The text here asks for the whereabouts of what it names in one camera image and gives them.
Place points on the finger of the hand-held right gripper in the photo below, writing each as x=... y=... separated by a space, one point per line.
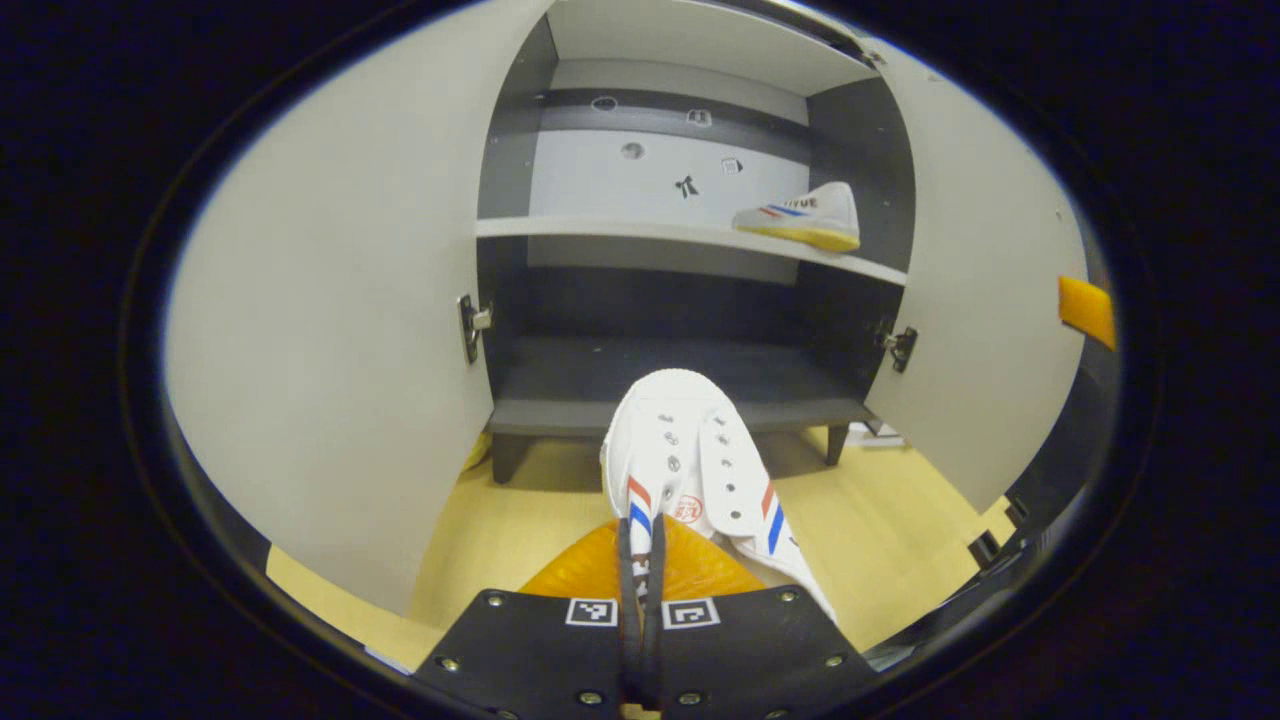
x=1088 y=312

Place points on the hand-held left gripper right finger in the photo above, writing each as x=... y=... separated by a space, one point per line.
x=654 y=640

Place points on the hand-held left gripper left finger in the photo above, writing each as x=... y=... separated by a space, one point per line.
x=628 y=650

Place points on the white cabinet door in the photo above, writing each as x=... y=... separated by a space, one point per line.
x=980 y=300
x=340 y=300

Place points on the white striped shoe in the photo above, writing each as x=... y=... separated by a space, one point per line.
x=680 y=450
x=810 y=215

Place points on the metal door hinge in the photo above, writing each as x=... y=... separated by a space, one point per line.
x=898 y=345
x=470 y=325

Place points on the white paper booklet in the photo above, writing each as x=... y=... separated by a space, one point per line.
x=886 y=434

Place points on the yellow plush toy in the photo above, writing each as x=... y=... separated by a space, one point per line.
x=476 y=452

